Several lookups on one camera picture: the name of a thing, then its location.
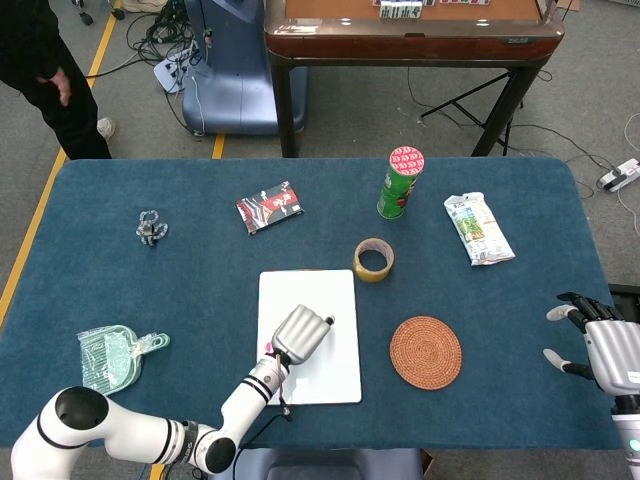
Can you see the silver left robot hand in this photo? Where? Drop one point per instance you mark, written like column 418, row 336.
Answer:
column 297, row 335

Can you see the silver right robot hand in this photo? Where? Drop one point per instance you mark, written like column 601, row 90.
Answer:
column 620, row 357

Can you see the blue robot base column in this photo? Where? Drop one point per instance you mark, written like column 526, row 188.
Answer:
column 235, row 90

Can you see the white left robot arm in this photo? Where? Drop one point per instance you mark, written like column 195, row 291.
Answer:
column 250, row 395

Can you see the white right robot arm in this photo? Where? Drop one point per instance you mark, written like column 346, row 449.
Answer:
column 630, row 445

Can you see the white rectangular board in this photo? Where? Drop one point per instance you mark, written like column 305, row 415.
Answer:
column 335, row 375

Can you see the brown packing tape roll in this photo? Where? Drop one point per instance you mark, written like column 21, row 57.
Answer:
column 372, row 276

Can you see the blue table cloth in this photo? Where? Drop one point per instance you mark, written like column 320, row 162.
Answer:
column 200, row 265

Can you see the round woven rattan coaster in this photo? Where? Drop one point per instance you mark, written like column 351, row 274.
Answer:
column 426, row 352

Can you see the red black snack packet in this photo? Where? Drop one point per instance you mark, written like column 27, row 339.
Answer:
column 270, row 207

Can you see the blue grey robot chassis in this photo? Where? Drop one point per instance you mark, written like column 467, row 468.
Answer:
column 320, row 465

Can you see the green chip can red lid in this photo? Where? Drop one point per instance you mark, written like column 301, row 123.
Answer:
column 397, row 192

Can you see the white power strip black plug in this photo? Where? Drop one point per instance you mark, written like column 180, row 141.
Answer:
column 622, row 175

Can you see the green dustpan set in bag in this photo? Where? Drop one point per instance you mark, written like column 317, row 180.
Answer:
column 107, row 360

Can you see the white green snack bag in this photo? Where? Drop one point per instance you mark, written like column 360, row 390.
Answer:
column 475, row 230

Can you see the white power strip with plugs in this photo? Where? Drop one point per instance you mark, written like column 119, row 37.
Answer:
column 167, row 75

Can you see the brown mahjong table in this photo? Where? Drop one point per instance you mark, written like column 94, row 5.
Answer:
column 400, row 47

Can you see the person in black trousers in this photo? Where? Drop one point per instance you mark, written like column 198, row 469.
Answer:
column 75, row 125

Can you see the white mahjong tile row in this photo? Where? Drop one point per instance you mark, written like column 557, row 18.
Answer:
column 400, row 11

